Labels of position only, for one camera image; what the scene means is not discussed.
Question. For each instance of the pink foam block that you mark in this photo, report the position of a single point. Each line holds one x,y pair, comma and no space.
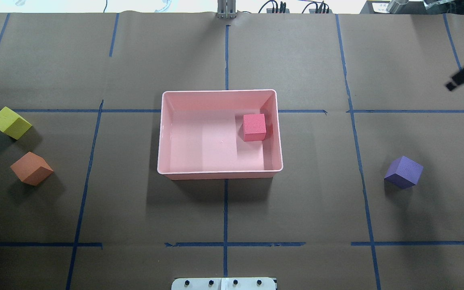
254,127

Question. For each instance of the pink plastic bin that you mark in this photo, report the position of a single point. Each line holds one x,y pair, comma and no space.
202,135

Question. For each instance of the metal cylinder weight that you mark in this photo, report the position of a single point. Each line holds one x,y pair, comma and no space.
396,6

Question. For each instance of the purple foam block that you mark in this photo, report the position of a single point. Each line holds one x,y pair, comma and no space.
404,172

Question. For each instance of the white pole with base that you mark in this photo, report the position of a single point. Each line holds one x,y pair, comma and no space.
224,283

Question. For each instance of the orange foam block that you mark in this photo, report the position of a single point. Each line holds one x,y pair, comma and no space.
31,169

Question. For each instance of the yellow foam block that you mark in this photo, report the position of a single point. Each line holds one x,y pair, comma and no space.
13,124

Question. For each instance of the aluminium frame post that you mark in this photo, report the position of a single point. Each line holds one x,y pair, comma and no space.
226,9

